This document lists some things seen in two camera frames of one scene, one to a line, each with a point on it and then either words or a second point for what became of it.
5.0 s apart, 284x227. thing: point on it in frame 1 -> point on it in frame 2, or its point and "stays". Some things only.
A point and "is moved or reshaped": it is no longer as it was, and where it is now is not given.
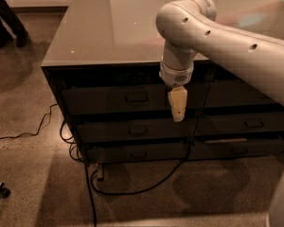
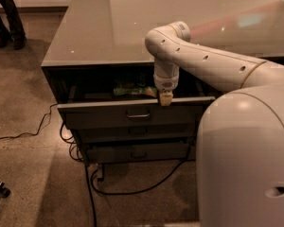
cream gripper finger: [178, 98] -> [166, 96]
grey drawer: [130, 99] is moved or reshaped
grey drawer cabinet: [103, 61] stays
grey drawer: [139, 150] stays
